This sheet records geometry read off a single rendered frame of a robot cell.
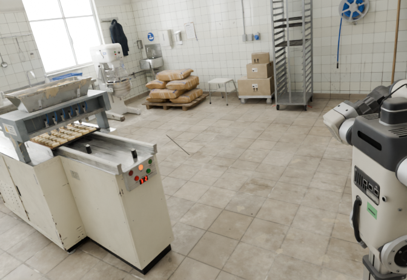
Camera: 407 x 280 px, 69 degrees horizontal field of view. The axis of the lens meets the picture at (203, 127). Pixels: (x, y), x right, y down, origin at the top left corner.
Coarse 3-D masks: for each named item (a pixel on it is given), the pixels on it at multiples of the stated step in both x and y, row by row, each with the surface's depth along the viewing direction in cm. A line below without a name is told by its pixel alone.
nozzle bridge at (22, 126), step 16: (96, 96) 236; (16, 112) 214; (32, 112) 207; (48, 112) 208; (64, 112) 225; (80, 112) 235; (96, 112) 241; (16, 128) 194; (32, 128) 209; (48, 128) 213; (16, 144) 207
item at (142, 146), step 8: (88, 136) 242; (96, 136) 234; (104, 136) 226; (112, 136) 220; (120, 136) 218; (120, 144) 216; (128, 144) 209; (136, 144) 203; (144, 144) 197; (152, 144) 195; (152, 152) 195
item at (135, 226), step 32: (64, 160) 214; (128, 160) 192; (96, 192) 200; (128, 192) 185; (160, 192) 207; (96, 224) 221; (128, 224) 188; (160, 224) 211; (128, 256) 206; (160, 256) 220
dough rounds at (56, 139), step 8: (72, 128) 245; (80, 128) 242; (88, 128) 240; (96, 128) 243; (40, 136) 240; (48, 136) 234; (56, 136) 238; (64, 136) 229; (72, 136) 226; (40, 144) 226; (48, 144) 218; (56, 144) 215
